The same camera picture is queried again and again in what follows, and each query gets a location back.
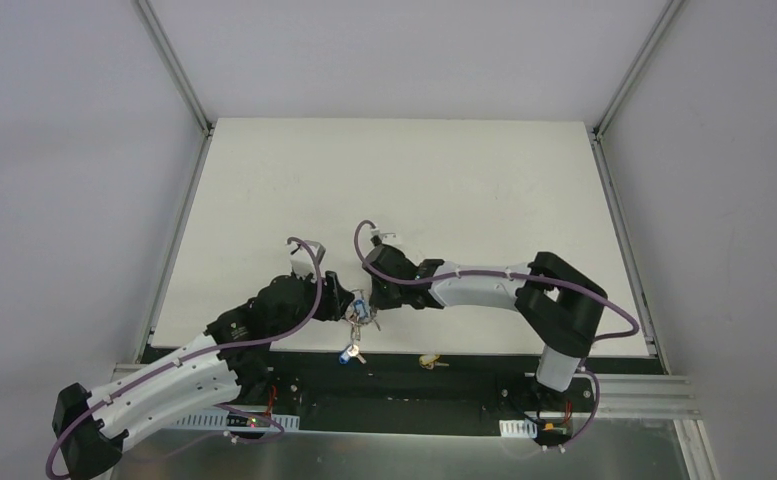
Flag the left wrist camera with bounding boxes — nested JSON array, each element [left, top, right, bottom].
[[287, 240, 326, 278]]

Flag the right white cable duct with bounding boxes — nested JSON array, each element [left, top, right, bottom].
[[499, 419, 538, 439]]

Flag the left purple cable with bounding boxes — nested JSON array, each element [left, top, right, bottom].
[[45, 236, 326, 480]]

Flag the aluminium frame post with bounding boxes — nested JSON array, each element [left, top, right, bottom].
[[129, 0, 216, 137], [592, 0, 687, 141]]

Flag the white cable duct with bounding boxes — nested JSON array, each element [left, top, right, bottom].
[[171, 409, 276, 432], [499, 419, 538, 439]]

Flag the key with blue tag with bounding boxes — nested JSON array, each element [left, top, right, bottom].
[[338, 344, 367, 365]]

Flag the purple cable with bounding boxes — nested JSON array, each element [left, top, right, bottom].
[[45, 236, 326, 480], [352, 219, 641, 458]]

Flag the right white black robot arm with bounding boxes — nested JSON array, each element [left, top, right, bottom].
[[362, 244, 608, 410]]

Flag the right aluminium frame post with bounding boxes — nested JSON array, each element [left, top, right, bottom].
[[592, 0, 687, 141]]

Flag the key with yellow tag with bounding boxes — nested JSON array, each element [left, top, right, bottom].
[[418, 354, 449, 370]]

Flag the left white cable duct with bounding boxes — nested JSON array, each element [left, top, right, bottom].
[[171, 409, 276, 432]]

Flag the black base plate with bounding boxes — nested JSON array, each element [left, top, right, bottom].
[[136, 347, 668, 439]]

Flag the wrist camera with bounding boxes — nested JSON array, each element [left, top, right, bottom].
[[287, 240, 326, 278], [369, 227, 402, 247]]

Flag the silver keyring with keys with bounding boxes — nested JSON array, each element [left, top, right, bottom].
[[342, 289, 382, 344]]

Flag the left aluminium frame post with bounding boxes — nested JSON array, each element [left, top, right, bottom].
[[129, 0, 216, 137]]

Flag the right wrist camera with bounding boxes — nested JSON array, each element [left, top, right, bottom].
[[369, 227, 402, 247]]

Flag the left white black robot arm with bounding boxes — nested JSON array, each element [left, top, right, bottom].
[[46, 271, 368, 479]]

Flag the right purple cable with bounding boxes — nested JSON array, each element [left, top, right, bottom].
[[352, 219, 641, 458]]

